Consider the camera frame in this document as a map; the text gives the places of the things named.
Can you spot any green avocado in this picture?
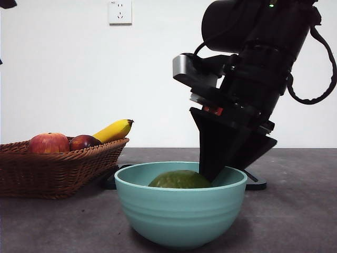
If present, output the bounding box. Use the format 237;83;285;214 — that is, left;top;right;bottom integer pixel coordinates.
147;169;213;189

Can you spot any teal ceramic bowl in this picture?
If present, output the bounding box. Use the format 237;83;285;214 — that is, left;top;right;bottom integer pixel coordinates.
114;161;249;251

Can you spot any black rectangular tray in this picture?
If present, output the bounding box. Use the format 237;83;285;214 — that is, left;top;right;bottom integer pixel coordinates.
101;163;267;191

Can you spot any yellow banana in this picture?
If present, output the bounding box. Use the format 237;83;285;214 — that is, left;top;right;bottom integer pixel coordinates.
92;119;135;144

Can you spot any dark red plum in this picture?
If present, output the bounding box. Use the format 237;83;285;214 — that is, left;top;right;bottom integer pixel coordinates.
69;134;103;152

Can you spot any red yellow apple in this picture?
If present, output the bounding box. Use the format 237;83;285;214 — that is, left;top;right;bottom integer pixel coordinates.
28;132;71;154

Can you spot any brown wicker basket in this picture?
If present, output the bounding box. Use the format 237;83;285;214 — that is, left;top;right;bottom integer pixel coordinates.
0;137;131;200

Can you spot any long black looped cable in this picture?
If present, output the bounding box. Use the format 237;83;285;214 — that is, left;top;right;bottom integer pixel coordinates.
286;5;337;105

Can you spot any pale grey camera box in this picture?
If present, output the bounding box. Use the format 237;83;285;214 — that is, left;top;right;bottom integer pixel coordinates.
172;52;237;89

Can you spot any short black camera cable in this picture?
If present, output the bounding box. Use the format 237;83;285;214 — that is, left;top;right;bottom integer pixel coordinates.
193;41;212;57

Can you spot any white wall socket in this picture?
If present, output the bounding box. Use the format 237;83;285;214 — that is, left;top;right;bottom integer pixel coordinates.
108;0;133;26

